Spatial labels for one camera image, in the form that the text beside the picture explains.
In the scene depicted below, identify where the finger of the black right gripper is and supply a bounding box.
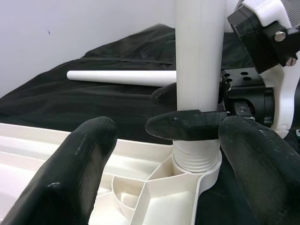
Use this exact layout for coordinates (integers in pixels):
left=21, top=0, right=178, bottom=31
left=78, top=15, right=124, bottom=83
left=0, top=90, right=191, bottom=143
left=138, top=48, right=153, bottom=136
left=144, top=109, right=230, bottom=142
left=150, top=82, right=178, bottom=106

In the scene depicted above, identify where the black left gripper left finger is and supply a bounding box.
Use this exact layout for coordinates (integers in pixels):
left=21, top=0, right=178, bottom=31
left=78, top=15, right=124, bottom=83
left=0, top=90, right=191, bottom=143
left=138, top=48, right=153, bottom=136
left=0, top=116, right=118, bottom=225

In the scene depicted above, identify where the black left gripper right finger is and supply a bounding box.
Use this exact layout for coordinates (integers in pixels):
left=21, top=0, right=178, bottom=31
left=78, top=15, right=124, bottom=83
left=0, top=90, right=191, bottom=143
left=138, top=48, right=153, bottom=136
left=217, top=116, right=300, bottom=225

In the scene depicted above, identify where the white plastic table leg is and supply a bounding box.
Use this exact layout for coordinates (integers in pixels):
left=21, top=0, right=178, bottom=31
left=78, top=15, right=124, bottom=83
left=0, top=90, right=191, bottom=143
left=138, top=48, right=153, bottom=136
left=173, top=0, right=227, bottom=174
left=66, top=69, right=178, bottom=87

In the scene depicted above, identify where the white plastic children table top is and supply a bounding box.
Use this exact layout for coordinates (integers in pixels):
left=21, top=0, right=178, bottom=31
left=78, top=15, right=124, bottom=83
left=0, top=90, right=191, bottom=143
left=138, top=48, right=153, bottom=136
left=0, top=123, right=223, bottom=225

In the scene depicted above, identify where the black cloth table cover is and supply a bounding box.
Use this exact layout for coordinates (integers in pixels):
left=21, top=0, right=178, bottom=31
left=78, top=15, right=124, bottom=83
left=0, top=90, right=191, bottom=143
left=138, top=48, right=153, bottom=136
left=0, top=22, right=300, bottom=225

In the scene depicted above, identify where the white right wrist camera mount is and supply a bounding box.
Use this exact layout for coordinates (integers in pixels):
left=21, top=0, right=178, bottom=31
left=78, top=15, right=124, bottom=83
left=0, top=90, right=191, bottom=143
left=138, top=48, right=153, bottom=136
left=226, top=0, right=300, bottom=139

